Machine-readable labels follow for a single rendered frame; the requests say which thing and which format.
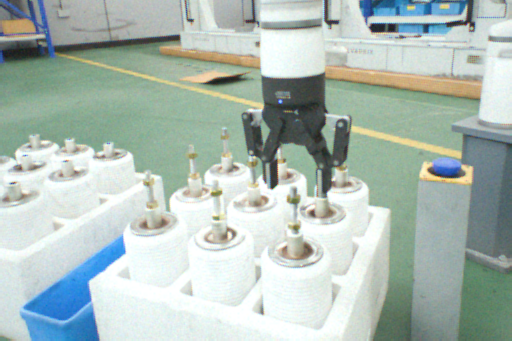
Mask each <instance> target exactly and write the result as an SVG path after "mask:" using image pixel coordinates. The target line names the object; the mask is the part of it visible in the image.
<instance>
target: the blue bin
mask: <svg viewBox="0 0 512 341"><path fill-rule="evenodd" d="M125 254H126V250H125V240H124V233H122V235H121V236H118V237H117V238H116V239H115V240H113V241H111V242H110V244H107V245H106V246H105V247H104V248H102V249H100V250H99V251H98V252H96V253H94V254H93V255H92V256H90V257H89V258H88V259H86V260H85V261H83V262H82V263H81V264H79V265H77V266H76V267H75V268H74V269H72V270H71V271H69V272H68V273H66V274H65V275H64V276H63V277H60V278H59V279H58V280H57V281H55V282H54V283H52V284H51V285H50V286H48V287H46V289H44V290H42V291H41V292H40V293H38V294H37V295H35V296H34V297H32V299H29V300H28V301H27V302H26V303H24V304H23V305H22V306H21V307H20V308H19V312H20V316H21V318H22V319H23V320H25V321H26V326H27V328H28V331H29V333H30V338H31V340H32V341H100V340H99V339H100V336H99V333H98V329H97V321H96V317H95V313H94V305H93V302H92V298H91V290H90V286H89V282H90V281H91V280H92V279H94V278H95V277H96V276H97V275H99V274H100V273H101V272H104V271H105V270H106V269H107V268H108V266H111V265H112V264H113V263H114V262H116V261H117V260H118V259H119V258H121V257H122V256H123V255H125Z"/></svg>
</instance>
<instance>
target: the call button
mask: <svg viewBox="0 0 512 341"><path fill-rule="evenodd" d="M432 167H433V168H434V169H435V171H436V173H438V174H440V175H456V174H457V173H458V171H460V170H461V162H459V161H458V160H454V159H450V158H439V159H436V160H433V161H432Z"/></svg>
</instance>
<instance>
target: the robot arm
mask: <svg viewBox="0 0 512 341"><path fill-rule="evenodd" d="M490 1H491V2H492V3H497V4H512V0H490ZM259 3H260V4H259V5H260V19H261V28H262V29H261V42H260V59H261V73H262V98H263V100H264V107H263V108H262V110H258V109H257V108H255V107H252V108H251V109H249V110H248V111H245V112H243V113H242V114H241V119H242V123H243V128H244V132H245V142H246V146H247V151H248V155H249V156H255V157H257V158H259V159H261V161H262V173H263V181H264V183H265V184H267V189H268V190H274V189H275V188H276V187H277V186H278V184H279V174H278V159H275V156H276V153H277V152H278V150H279V146H280V145H281V144H289V143H293V144H295V145H303V146H304V145H305V147H306V149H307V152H308V153H309V154H310V155H311V156H313V158H314V161H315V163H316V165H317V168H318V169H317V170H316V176H317V197H320V198H324V197H325V195H326V194H328V191H330V190H331V187H332V180H331V179H332V170H331V168H333V167H339V166H341V165H342V163H344V162H345V160H346V159H347V157H348V151H349V138H350V132H351V126H352V117H351V116H350V115H349V114H345V115H343V116H338V115H333V114H329V113H328V110H327V108H326V106H325V65H335V64H346V63H347V49H346V48H345V47H344V46H329V47H325V40H324V35H323V27H322V19H323V0H259ZM262 119H263V121H265V124H266V125H267V126H268V127H269V129H270V132H269V135H268V137H267V138H266V141H265V144H263V139H262V130H261V125H262ZM478 123H480V124H481V125H482V126H485V127H491V128H496V129H504V130H512V18H511V19H509V20H507V21H504V22H500V23H496V24H495V25H493V26H491V27H490V29H489V32H488V40H487V47H486V55H485V63H484V74H483V86H482V94H481V102H480V109H479V116H478ZM326 124H328V125H329V126H330V128H331V133H332V134H334V135H335V138H334V145H333V152H332V155H331V153H330V152H329V150H328V146H327V141H326V139H325V138H324V135H323V133H322V131H321V129H322V128H324V125H326ZM314 141H315V142H314ZM264 145H265V146H264Z"/></svg>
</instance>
